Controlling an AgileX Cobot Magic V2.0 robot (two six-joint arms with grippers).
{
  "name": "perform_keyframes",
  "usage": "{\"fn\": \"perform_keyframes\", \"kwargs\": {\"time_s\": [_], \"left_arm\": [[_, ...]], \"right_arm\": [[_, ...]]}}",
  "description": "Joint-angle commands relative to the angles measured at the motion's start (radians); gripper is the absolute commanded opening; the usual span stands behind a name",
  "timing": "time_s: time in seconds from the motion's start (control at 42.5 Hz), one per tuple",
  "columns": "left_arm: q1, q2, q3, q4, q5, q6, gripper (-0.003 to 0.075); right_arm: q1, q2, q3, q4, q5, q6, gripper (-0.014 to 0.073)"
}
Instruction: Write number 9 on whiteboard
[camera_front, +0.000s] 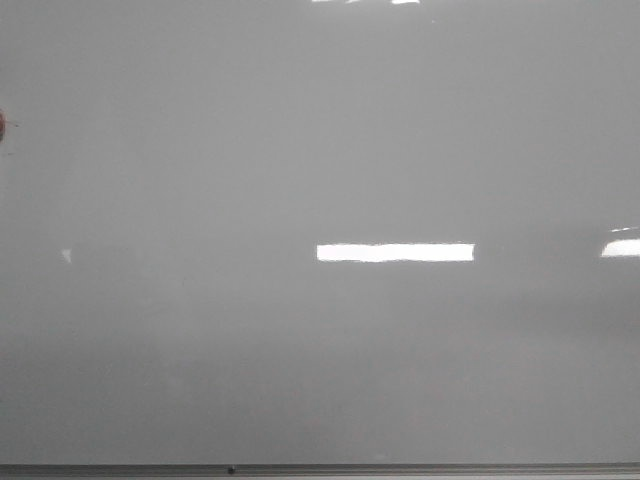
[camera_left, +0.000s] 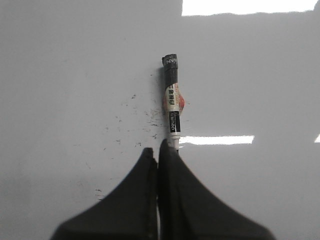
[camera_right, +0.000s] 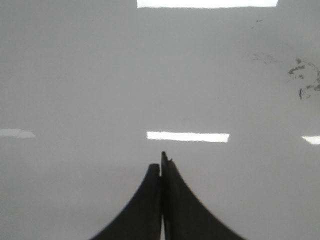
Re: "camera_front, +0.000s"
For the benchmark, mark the white glossy whiteboard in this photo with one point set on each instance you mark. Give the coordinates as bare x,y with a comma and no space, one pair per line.
319,232

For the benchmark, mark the grey aluminium whiteboard frame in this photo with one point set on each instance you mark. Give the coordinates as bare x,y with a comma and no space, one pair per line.
614,469

